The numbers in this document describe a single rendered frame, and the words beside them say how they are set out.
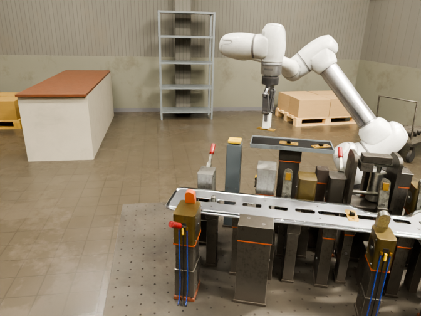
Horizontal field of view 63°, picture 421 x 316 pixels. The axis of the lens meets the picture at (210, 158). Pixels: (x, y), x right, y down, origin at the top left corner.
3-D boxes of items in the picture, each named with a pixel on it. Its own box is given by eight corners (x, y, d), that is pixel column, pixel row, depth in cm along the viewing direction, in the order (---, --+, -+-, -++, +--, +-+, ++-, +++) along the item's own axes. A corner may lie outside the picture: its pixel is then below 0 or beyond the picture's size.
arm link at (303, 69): (275, 65, 194) (295, 49, 190) (280, 71, 211) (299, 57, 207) (288, 84, 192) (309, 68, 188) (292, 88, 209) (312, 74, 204)
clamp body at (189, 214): (170, 305, 126) (168, 218, 113) (180, 279, 139) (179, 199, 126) (193, 309, 125) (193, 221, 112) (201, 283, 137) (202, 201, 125)
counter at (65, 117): (114, 115, 681) (110, 70, 651) (93, 161, 448) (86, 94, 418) (71, 116, 669) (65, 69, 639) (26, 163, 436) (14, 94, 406)
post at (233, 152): (222, 226, 176) (225, 145, 161) (224, 219, 183) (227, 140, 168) (237, 228, 175) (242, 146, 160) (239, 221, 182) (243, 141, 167)
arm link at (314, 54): (374, 163, 198) (410, 141, 191) (378, 167, 183) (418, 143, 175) (296, 56, 205) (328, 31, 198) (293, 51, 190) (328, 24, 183)
